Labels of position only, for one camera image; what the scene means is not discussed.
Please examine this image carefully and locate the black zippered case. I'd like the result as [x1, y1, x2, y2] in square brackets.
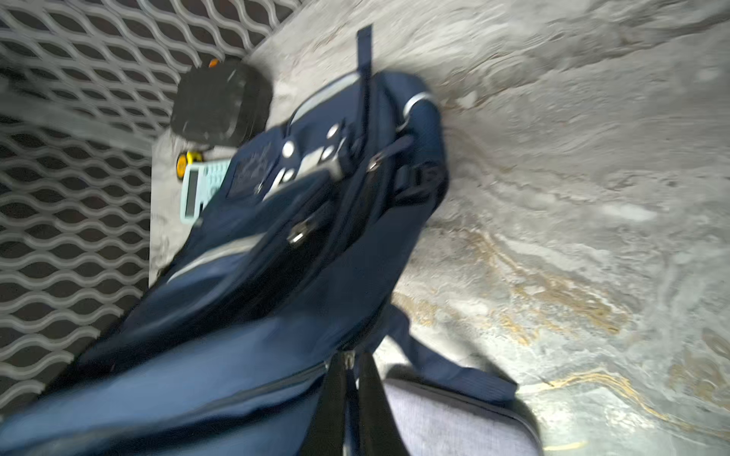
[169, 59, 273, 147]

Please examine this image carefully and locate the purple glasses case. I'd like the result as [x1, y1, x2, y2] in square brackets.
[384, 379, 544, 455]

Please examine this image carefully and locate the teal calculator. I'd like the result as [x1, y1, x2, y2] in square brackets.
[180, 160, 231, 224]

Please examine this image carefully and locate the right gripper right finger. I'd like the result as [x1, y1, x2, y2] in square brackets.
[359, 353, 409, 456]

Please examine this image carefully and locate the yellow black tape measure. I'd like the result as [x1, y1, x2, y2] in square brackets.
[175, 149, 205, 182]

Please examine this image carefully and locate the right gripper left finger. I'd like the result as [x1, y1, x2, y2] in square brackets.
[298, 353, 347, 456]

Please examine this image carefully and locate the navy blue backpack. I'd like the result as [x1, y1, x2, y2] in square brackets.
[1, 27, 516, 455]

